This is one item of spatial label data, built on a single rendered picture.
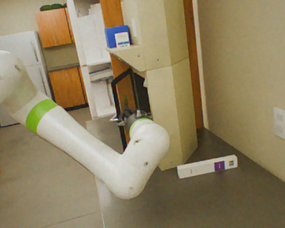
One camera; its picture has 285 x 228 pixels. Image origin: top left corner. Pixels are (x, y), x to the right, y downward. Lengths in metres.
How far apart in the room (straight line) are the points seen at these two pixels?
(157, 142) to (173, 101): 0.49
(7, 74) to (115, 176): 0.39
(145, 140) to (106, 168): 0.14
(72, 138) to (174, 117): 0.54
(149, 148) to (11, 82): 0.40
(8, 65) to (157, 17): 0.60
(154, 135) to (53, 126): 0.31
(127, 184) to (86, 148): 0.16
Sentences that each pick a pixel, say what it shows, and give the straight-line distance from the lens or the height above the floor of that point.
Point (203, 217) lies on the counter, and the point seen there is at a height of 0.94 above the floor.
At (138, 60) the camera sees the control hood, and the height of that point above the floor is 1.46.
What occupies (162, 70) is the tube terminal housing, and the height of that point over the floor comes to 1.40.
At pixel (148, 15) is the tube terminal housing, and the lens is 1.13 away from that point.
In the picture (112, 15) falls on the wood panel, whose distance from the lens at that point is 1.48.
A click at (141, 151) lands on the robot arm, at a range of 0.73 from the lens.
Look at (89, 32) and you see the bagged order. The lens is 2.48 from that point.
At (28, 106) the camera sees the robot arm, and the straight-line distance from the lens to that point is 0.90.
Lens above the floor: 1.59
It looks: 18 degrees down
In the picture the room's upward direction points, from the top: 9 degrees counter-clockwise
